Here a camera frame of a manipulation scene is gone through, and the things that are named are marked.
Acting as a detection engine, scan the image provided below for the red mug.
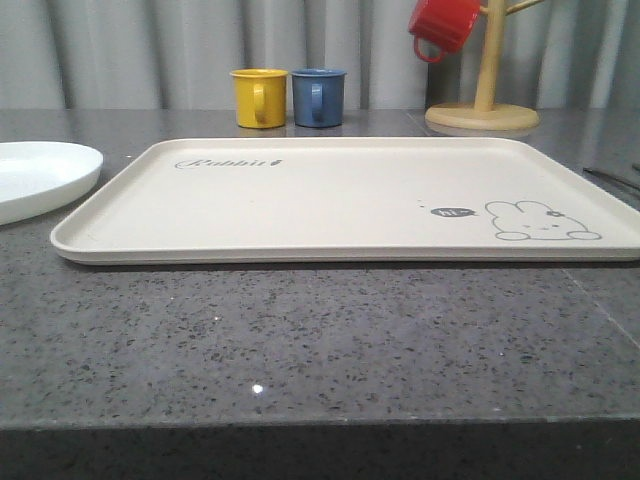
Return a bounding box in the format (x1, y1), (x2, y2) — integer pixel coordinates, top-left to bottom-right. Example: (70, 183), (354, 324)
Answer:
(408, 0), (481, 63)

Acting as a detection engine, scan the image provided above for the blue mug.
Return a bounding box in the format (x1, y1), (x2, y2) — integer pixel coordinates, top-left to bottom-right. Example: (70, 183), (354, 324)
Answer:
(291, 68), (346, 128)

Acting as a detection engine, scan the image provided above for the wooden mug tree stand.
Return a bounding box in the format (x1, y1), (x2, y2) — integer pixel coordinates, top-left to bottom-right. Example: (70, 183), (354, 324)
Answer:
(425, 0), (542, 131)

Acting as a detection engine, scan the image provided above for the cream rabbit print tray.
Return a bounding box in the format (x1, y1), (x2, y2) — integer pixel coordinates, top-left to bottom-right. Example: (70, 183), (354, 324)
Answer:
(51, 137), (639, 265)

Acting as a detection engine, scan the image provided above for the white round plate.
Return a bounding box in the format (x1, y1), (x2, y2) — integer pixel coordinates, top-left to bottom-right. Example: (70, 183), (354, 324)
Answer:
(1, 141), (103, 225)

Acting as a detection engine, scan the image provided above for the yellow mug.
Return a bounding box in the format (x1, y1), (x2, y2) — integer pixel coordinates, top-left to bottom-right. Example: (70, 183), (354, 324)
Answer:
(230, 68), (288, 129)

